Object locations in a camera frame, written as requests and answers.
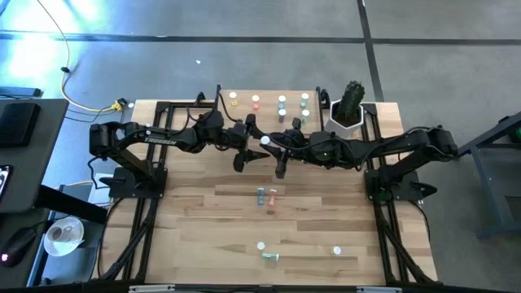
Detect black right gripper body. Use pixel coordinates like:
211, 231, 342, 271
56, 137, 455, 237
275, 121, 306, 180

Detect black rectangular case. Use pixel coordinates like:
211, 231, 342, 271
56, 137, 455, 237
0, 102, 42, 149

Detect dark slim device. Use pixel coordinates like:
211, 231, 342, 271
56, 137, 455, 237
0, 85, 42, 98

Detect green cactus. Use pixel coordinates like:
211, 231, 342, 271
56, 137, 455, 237
339, 80, 366, 127

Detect white hexagonal planter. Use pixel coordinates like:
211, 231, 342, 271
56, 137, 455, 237
324, 98, 365, 142

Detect white bracket plate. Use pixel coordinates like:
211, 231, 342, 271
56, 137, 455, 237
356, 286, 403, 293
129, 284, 177, 293

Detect black rig edge rail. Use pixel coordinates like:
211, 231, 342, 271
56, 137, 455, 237
0, 279, 521, 293

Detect wooden shelf black metal frame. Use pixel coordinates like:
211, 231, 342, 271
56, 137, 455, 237
213, 84, 325, 136

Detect grey metal stand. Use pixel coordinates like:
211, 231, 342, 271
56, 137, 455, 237
458, 112, 521, 240

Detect black computer mouse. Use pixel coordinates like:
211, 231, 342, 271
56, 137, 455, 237
0, 227, 38, 269

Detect yellow power cable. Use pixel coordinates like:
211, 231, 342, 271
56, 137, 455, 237
35, 0, 123, 113

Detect black desk support bar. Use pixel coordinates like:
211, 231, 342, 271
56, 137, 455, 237
35, 184, 109, 225

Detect dark grey side desk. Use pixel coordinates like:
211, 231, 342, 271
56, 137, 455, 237
0, 97, 69, 215

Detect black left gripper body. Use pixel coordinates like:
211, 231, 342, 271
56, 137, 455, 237
227, 113, 256, 173

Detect black smartphone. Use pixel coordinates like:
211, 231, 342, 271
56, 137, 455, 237
0, 164, 12, 201

